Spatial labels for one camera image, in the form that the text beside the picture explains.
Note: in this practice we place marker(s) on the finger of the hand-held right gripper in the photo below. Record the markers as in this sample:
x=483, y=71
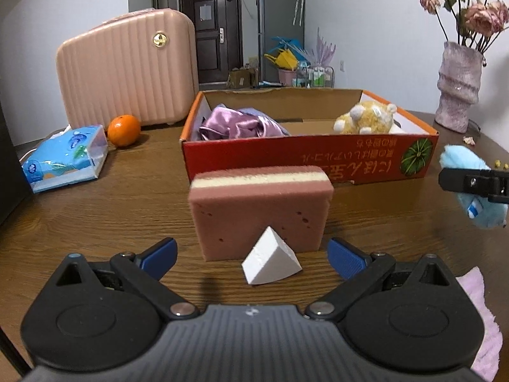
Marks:
x=465, y=181

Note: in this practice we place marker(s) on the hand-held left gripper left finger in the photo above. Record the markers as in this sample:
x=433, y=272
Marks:
x=161, y=256

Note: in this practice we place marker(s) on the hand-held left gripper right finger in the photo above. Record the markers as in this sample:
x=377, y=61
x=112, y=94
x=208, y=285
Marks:
x=348, y=260

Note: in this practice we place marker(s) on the blue plush toy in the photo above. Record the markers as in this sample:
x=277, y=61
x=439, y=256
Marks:
x=461, y=157

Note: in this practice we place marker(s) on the white triangular sponge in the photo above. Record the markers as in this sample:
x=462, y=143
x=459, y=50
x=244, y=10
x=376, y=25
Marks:
x=270, y=262

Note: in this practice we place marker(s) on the pink sponge block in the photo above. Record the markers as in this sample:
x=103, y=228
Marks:
x=238, y=215

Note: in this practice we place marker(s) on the yellow plush toy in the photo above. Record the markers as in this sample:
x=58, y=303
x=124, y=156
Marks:
x=370, y=117

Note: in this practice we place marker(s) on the red cardboard box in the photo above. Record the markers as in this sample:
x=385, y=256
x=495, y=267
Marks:
x=278, y=159

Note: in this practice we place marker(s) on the pink satin scrunchie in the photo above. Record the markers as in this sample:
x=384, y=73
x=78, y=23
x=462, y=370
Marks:
x=230, y=123

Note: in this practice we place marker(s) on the scattered yellow crumbs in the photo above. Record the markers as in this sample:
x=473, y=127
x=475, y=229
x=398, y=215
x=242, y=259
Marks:
x=500, y=164

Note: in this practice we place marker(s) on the fallen dried petal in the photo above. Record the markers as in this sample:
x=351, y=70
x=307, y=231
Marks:
x=469, y=140

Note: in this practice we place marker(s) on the purple textured vase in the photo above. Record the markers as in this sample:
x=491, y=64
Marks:
x=457, y=83

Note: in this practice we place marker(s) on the orange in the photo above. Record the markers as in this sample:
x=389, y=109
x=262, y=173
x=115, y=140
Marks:
x=124, y=130

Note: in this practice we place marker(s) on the blue tissue pack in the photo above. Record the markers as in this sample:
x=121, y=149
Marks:
x=59, y=159

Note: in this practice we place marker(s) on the lavender fluffy cloth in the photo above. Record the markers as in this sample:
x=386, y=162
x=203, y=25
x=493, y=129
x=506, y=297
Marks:
x=483, y=326

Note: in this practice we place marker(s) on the dried pink roses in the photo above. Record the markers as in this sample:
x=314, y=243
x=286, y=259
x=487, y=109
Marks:
x=483, y=18

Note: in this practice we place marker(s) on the black paper bag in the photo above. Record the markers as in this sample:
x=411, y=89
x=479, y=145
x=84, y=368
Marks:
x=10, y=167

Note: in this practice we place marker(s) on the basket of small bottles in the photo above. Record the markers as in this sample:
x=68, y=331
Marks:
x=314, y=76

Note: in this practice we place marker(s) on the pink ribbed suitcase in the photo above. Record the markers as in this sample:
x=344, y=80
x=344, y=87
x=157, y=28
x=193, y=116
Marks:
x=119, y=71

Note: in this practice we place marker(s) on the pink bucket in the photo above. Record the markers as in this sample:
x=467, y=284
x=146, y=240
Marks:
x=287, y=77

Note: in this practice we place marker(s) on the purple coral decoration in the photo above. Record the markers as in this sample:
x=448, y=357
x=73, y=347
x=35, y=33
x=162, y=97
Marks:
x=322, y=49

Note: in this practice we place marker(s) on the yellow plastic item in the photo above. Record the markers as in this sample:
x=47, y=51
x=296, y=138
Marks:
x=282, y=59

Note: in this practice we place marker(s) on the dark brown door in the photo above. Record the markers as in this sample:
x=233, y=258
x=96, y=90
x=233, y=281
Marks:
x=210, y=47

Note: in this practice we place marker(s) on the blue folding rack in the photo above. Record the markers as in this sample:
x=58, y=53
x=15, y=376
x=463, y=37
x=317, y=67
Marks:
x=288, y=44

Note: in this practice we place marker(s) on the grey refrigerator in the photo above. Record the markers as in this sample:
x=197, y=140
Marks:
x=278, y=20

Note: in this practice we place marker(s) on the white paper notice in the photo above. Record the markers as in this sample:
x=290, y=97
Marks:
x=205, y=12

